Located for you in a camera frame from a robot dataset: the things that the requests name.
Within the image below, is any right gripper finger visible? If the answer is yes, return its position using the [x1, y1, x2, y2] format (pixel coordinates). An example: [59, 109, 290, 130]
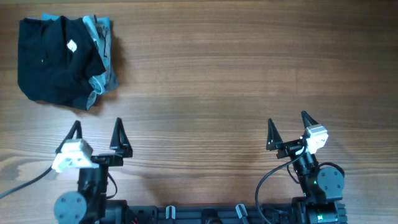
[301, 111, 318, 128]
[266, 118, 283, 151]

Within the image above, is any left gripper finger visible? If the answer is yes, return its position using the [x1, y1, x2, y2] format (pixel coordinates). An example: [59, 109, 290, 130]
[55, 120, 82, 154]
[109, 118, 133, 157]

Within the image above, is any black polo shirt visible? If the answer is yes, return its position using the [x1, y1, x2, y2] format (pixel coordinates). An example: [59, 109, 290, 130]
[17, 16, 94, 110]

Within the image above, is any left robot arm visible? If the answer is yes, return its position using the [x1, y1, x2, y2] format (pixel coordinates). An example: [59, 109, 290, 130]
[52, 118, 136, 223]

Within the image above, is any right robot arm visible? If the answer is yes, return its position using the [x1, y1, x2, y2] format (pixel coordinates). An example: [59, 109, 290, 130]
[262, 111, 347, 223]

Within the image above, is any light blue crumpled garment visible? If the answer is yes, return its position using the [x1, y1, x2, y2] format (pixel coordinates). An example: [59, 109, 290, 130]
[79, 18, 106, 110]

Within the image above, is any right black cable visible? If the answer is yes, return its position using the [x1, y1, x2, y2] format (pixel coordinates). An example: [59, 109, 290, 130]
[254, 146, 308, 224]

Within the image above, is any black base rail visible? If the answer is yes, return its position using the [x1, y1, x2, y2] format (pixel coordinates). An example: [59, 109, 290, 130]
[124, 203, 348, 224]

